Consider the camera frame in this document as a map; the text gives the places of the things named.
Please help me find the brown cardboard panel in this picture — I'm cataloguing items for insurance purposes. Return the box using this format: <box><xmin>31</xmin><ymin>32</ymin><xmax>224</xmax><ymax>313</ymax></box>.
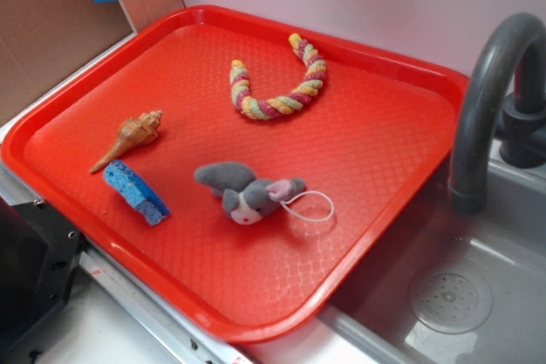
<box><xmin>1</xmin><ymin>0</ymin><xmax>184</xmax><ymax>124</ymax></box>

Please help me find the orange conch seashell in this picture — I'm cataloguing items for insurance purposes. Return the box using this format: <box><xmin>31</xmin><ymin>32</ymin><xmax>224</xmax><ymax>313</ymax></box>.
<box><xmin>90</xmin><ymin>110</ymin><xmax>163</xmax><ymax>174</ymax></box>

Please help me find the blue sponge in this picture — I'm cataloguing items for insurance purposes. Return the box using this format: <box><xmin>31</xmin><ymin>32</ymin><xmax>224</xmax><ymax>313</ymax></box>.
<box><xmin>103</xmin><ymin>159</ymin><xmax>171</xmax><ymax>226</ymax></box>

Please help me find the red plastic tray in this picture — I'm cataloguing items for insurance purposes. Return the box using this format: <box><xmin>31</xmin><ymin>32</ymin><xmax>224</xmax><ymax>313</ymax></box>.
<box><xmin>1</xmin><ymin>6</ymin><xmax>468</xmax><ymax>344</ymax></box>

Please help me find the grey plush mouse toy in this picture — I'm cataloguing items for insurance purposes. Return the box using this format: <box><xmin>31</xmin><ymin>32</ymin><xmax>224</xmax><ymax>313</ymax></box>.
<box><xmin>194</xmin><ymin>161</ymin><xmax>334</xmax><ymax>225</ymax></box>

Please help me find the dark grey toy faucet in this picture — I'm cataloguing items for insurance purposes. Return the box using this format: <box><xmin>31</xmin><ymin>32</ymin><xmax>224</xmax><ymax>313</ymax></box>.
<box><xmin>448</xmin><ymin>13</ymin><xmax>545</xmax><ymax>215</ymax></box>

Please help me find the grey toy sink basin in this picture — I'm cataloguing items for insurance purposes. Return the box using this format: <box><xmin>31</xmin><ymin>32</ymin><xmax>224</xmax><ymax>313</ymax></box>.
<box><xmin>320</xmin><ymin>160</ymin><xmax>545</xmax><ymax>363</ymax></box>

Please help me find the multicolour twisted rope toy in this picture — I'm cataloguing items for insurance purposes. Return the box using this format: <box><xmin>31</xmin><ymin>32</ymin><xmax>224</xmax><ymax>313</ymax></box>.
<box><xmin>229</xmin><ymin>33</ymin><xmax>328</xmax><ymax>121</ymax></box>

